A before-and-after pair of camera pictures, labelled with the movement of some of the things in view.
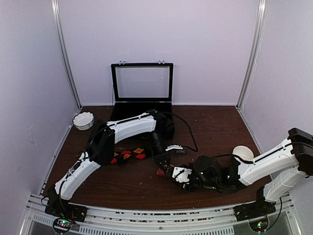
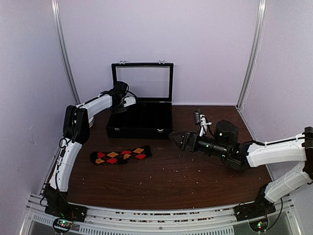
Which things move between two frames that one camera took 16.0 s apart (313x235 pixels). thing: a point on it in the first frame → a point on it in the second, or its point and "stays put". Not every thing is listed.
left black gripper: (161, 158) → (119, 111)
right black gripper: (190, 189) → (183, 135)
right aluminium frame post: (260, 18) stays put
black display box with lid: (137, 87) stays put
